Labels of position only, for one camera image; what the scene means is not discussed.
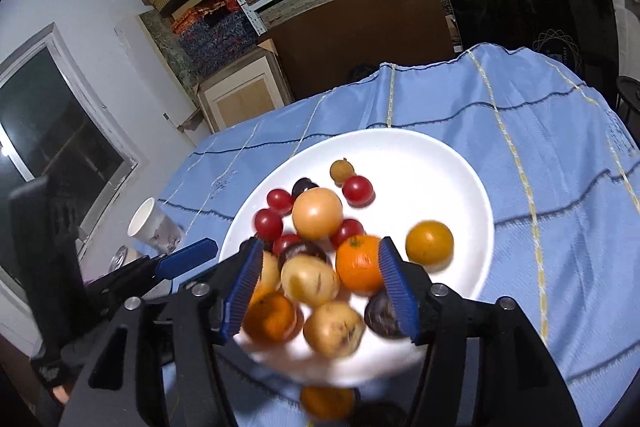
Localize black stool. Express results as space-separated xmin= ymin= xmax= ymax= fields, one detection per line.
xmin=615 ymin=76 xmax=640 ymax=138

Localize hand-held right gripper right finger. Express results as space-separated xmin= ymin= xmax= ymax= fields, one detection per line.
xmin=377 ymin=237 xmax=583 ymax=427

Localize red cherry tomato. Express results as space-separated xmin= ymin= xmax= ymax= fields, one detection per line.
xmin=266 ymin=188 xmax=294 ymax=215
xmin=330 ymin=218 xmax=366 ymax=250
xmin=342 ymin=175 xmax=376 ymax=206
xmin=254 ymin=209 xmax=284 ymax=240
xmin=272 ymin=233 xmax=302 ymax=258

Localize blue striped tablecloth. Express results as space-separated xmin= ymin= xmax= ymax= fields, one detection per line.
xmin=82 ymin=43 xmax=640 ymax=427

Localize white framed window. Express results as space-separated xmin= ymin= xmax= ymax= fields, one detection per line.
xmin=0 ymin=23 xmax=146 ymax=220

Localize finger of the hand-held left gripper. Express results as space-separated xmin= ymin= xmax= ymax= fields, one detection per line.
xmin=87 ymin=238 xmax=219 ymax=303

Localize large tangerine with stem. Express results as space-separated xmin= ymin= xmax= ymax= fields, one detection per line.
xmin=335 ymin=234 xmax=386 ymax=294

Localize blue red patterned boxes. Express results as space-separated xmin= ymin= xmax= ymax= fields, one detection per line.
xmin=172 ymin=0 xmax=259 ymax=78

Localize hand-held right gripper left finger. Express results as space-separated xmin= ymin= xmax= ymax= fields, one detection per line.
xmin=59 ymin=237 xmax=265 ymax=427

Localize black glossy panel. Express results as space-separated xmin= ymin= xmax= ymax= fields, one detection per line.
xmin=437 ymin=0 xmax=622 ymax=98

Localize white round plate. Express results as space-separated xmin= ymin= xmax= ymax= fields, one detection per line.
xmin=218 ymin=128 xmax=496 ymax=385

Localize small brown longan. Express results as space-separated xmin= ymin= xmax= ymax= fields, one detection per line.
xmin=330 ymin=158 xmax=357 ymax=185

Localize light wooden cabinet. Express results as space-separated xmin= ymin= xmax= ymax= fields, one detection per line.
xmin=192 ymin=39 xmax=294 ymax=134

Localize white paper cup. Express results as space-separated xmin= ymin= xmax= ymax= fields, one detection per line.
xmin=127 ymin=197 xmax=183 ymax=255

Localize brown board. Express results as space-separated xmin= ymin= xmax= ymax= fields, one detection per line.
xmin=270 ymin=0 xmax=459 ymax=101

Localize small tangerine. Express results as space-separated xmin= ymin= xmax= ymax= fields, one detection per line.
xmin=241 ymin=291 xmax=301 ymax=342

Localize dark purple plum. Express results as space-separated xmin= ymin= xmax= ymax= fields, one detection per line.
xmin=364 ymin=289 xmax=408 ymax=339
xmin=277 ymin=241 xmax=331 ymax=270

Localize yellow-orange round fruit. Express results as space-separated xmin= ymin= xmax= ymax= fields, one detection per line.
xmin=302 ymin=301 xmax=365 ymax=358
xmin=280 ymin=255 xmax=341 ymax=305
xmin=257 ymin=251 xmax=282 ymax=295
xmin=292 ymin=188 xmax=344 ymax=240

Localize grey marbled slab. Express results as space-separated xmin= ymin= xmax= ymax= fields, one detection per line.
xmin=139 ymin=9 xmax=201 ymax=91

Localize metal can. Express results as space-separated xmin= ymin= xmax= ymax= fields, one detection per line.
xmin=109 ymin=245 xmax=136 ymax=273

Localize orange cherry tomato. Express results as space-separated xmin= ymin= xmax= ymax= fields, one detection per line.
xmin=405 ymin=220 xmax=455 ymax=267

